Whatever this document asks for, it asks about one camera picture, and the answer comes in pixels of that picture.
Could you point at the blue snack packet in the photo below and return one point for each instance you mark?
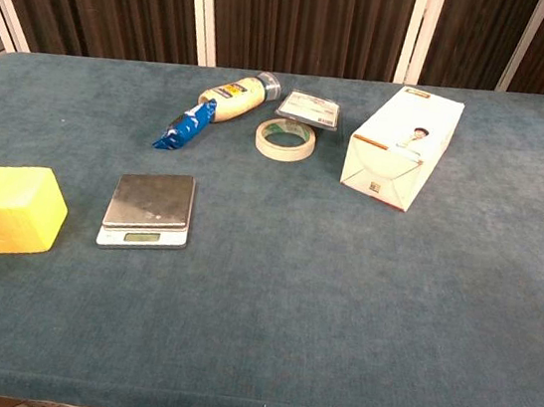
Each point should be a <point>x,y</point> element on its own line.
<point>184,127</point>

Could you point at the beige masking tape roll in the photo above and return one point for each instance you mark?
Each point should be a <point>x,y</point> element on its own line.
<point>264,145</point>

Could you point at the blister pack with card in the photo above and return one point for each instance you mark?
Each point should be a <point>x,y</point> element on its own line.
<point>309,109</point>

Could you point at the cream mayonnaise squeeze bottle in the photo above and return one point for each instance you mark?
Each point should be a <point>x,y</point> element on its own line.
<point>238,98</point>

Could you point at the white carton box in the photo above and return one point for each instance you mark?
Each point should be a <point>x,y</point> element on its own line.
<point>410,146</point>

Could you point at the silver digital kitchen scale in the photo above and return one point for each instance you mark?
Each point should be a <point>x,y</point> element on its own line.
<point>148,207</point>

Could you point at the yellow cube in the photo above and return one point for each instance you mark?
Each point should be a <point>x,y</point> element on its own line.
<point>10,209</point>

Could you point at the blue table cloth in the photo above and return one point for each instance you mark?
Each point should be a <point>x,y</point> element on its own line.
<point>290,291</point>

